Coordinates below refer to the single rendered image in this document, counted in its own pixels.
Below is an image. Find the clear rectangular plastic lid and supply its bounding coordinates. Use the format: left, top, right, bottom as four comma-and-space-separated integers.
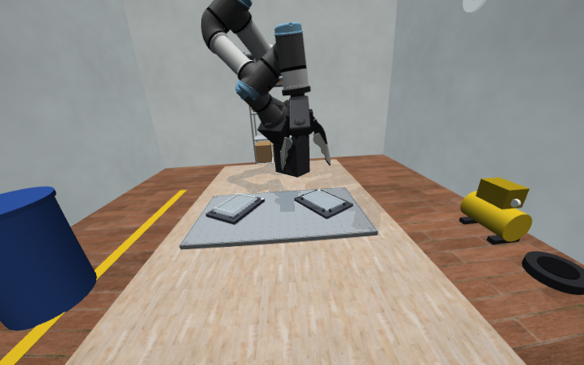
302, 190, 345, 212

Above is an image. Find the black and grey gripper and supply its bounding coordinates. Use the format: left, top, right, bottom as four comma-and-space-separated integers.
279, 86, 331, 171

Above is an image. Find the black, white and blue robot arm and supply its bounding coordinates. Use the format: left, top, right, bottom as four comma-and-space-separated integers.
201, 0, 311, 136

